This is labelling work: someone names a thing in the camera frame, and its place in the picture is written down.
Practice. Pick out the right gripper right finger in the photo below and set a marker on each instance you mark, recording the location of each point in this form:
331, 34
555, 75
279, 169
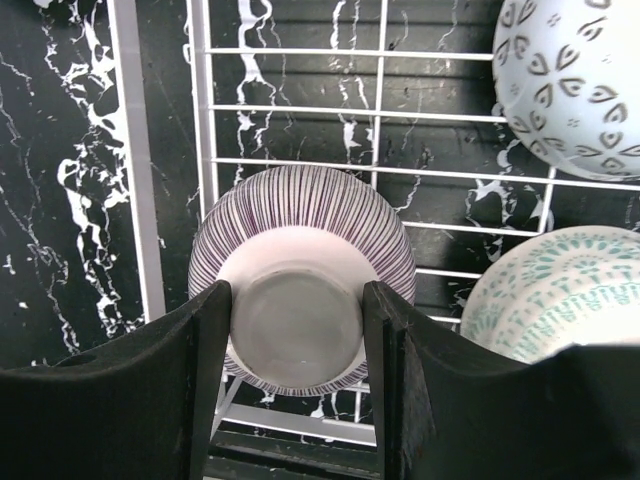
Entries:
447, 408

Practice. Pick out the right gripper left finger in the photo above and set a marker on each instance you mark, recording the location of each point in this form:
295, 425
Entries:
137, 407

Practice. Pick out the green patterned white bowl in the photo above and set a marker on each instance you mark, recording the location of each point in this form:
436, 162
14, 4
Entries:
573, 286

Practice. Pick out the purple striped bowl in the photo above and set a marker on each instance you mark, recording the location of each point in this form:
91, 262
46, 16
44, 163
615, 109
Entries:
297, 244

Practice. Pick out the red white patterned bowl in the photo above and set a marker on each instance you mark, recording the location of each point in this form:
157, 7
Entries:
566, 74

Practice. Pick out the white wire dish rack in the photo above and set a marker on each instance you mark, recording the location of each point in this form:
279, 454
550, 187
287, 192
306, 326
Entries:
399, 92

